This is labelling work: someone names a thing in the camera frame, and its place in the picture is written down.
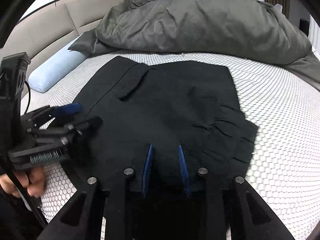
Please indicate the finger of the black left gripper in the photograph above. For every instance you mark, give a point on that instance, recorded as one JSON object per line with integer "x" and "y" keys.
{"x": 66, "y": 110}
{"x": 86, "y": 126}

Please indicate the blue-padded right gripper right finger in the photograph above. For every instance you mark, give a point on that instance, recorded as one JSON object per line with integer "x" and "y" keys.
{"x": 238, "y": 208}

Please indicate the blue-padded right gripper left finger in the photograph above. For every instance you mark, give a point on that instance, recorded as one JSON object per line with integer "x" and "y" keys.
{"x": 100, "y": 204}

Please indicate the black pants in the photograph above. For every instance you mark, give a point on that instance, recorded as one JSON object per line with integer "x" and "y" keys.
{"x": 172, "y": 139}

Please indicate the person's left hand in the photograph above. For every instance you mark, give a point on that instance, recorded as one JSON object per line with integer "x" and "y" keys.
{"x": 34, "y": 182}

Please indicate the light blue pillow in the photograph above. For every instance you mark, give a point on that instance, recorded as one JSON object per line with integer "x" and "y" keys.
{"x": 45, "y": 76}

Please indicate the white patterned mattress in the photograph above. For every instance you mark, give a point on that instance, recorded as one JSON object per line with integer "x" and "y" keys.
{"x": 284, "y": 168}

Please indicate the beige upholstered headboard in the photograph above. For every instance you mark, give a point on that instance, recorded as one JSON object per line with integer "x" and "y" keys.
{"x": 44, "y": 32}

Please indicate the dark grey duvet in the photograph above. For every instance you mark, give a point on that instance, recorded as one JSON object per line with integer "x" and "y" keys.
{"x": 248, "y": 29}

